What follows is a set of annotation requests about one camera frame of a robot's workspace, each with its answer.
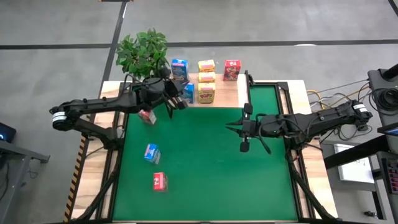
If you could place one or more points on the small black object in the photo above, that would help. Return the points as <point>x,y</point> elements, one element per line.
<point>370,214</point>

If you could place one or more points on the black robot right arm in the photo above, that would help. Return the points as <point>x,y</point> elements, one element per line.
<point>311,119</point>

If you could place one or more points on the yellow black hazard tape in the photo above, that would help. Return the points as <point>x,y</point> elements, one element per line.
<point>74,186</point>

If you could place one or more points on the backlit black keyboard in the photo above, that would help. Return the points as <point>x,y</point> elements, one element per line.
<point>392,177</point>

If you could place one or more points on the blue Rice Krispies cereal box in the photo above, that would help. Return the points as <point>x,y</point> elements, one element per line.
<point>189,93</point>
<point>179,70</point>
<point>152,153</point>

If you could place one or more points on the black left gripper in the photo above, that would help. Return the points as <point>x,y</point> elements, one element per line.
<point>157,93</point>

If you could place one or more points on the black table frame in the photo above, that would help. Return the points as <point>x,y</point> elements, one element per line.
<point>270,83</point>

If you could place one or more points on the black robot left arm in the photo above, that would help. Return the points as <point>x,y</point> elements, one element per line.
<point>93,104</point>

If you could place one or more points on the green table mat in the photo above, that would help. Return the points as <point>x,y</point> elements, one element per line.
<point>186,193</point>

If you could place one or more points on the white paper sheet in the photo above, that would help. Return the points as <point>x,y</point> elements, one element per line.
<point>354,171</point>

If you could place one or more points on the wooden shelf with black legs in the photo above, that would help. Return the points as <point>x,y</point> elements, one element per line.
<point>230,93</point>

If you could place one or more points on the green plant in black pot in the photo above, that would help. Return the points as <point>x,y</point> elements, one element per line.
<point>140,53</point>

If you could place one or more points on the dark monitor screen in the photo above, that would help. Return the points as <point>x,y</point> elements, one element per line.
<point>6,133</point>

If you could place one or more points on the yellow Corn Pops cereal box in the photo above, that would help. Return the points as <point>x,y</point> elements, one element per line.
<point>206,65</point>
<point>206,93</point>
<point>206,77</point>

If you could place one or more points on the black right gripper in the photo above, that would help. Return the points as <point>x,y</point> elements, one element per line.
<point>255,126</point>

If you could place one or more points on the black desk beam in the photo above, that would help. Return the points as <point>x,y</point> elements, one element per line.
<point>354,153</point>

